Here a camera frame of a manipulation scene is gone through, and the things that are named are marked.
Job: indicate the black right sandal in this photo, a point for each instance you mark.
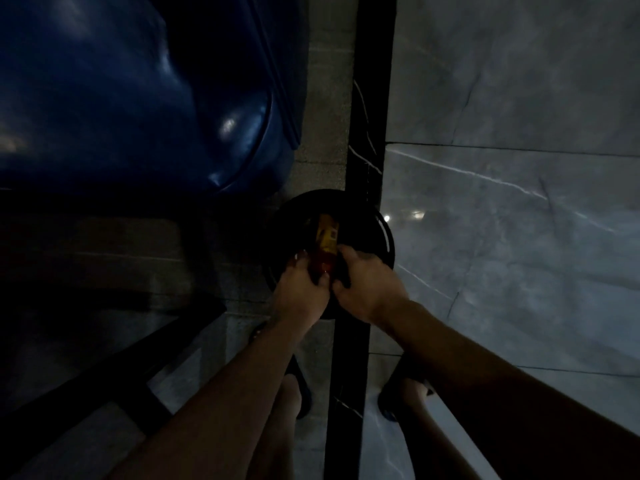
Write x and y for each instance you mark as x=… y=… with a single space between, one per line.
x=395 y=389

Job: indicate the person's leg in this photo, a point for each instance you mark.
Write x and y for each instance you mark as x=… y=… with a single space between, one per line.
x=280 y=429
x=430 y=434

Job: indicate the person's left thumb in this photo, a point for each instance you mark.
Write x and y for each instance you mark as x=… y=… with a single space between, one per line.
x=324 y=284

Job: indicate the black left sandal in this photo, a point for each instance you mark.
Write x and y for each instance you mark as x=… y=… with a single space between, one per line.
x=302 y=389

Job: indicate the person's right forearm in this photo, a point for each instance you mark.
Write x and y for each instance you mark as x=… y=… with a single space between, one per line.
x=500 y=394

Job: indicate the black round trash bin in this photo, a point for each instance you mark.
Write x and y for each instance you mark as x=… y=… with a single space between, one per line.
x=360 y=224

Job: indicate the orange snack packet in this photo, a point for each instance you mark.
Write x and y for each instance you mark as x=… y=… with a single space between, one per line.
x=327 y=239

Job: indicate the person's left hand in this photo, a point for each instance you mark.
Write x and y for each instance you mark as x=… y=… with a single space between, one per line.
x=299 y=300

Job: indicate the person's right hand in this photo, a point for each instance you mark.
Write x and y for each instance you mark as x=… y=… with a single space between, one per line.
x=372 y=292

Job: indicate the person's right leg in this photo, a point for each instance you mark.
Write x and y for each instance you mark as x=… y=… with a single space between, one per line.
x=430 y=434

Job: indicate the black sandal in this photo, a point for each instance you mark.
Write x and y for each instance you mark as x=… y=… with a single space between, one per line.
x=302 y=389
x=395 y=389

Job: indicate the black metal frame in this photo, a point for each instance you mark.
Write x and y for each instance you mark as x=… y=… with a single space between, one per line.
x=100 y=374

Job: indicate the person's left leg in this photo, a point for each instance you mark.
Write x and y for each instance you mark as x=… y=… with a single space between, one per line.
x=280 y=429

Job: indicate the large blue plastic barrel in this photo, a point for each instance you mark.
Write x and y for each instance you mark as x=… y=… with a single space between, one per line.
x=125 y=89

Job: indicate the person's left forearm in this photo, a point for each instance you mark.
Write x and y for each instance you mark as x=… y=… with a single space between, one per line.
x=220 y=409

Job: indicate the person's right thumb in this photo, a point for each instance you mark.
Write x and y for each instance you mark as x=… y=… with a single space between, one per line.
x=341 y=292

